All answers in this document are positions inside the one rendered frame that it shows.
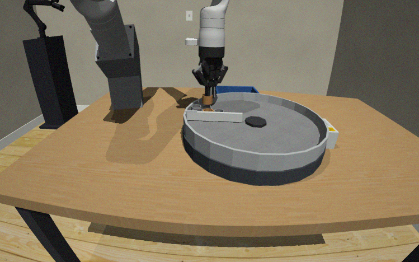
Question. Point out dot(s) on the blue crate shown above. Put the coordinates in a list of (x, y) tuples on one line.
[(225, 89)]

